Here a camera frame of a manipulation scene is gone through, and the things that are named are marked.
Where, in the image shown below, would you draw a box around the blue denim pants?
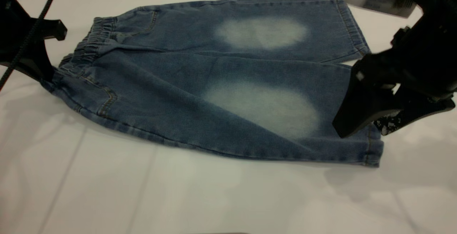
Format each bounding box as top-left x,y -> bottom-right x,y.
40,0 -> 384,167

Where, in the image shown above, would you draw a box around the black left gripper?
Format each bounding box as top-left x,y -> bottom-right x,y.
0,0 -> 67,83

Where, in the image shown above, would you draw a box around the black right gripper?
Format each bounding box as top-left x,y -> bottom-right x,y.
332,0 -> 457,139

